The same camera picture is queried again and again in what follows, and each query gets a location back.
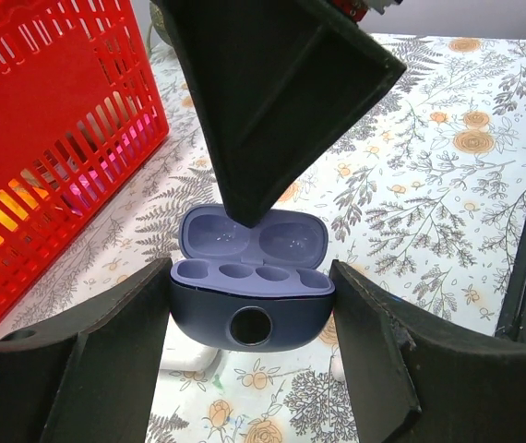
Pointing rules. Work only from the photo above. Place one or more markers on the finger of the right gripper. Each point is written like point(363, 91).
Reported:
point(275, 84)

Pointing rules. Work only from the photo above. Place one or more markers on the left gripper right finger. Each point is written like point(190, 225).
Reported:
point(415, 377)

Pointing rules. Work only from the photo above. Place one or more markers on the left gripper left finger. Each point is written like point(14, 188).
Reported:
point(89, 373)

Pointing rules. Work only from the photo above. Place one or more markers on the blue earbud charging case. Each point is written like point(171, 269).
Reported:
point(254, 290)

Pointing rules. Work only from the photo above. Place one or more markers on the white earbud charging case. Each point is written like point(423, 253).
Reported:
point(187, 359)

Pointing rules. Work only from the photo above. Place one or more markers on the green melon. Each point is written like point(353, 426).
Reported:
point(157, 23)

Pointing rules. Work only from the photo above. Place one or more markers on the red plastic shopping basket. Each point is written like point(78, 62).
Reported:
point(80, 112)

